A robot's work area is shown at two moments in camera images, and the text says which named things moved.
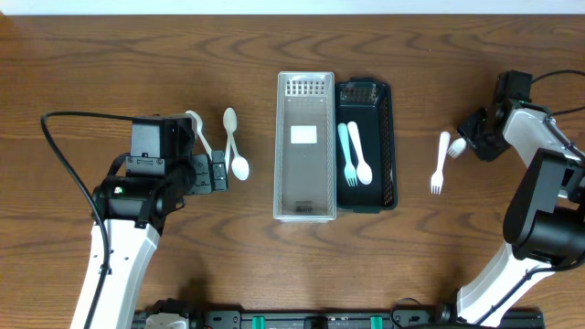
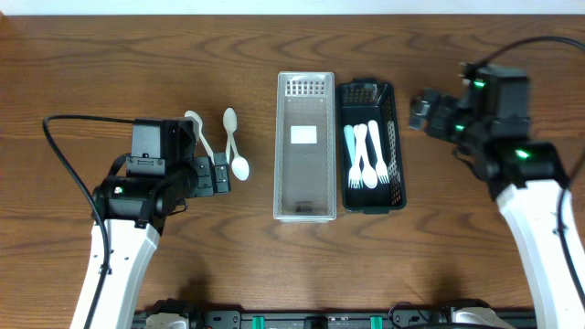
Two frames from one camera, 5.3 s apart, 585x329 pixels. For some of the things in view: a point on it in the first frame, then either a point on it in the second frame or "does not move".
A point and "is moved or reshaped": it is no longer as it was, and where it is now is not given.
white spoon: (197, 122) does not move
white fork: (457, 147) to (381, 168)
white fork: (437, 177) to (356, 174)
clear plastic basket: (305, 149) does not move
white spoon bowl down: (239, 164) does not move
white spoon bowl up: (229, 122) does not move
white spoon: (364, 171) is moved or reshaped
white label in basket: (303, 134) does not move
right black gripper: (478, 134) to (432, 115)
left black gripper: (202, 172) does not move
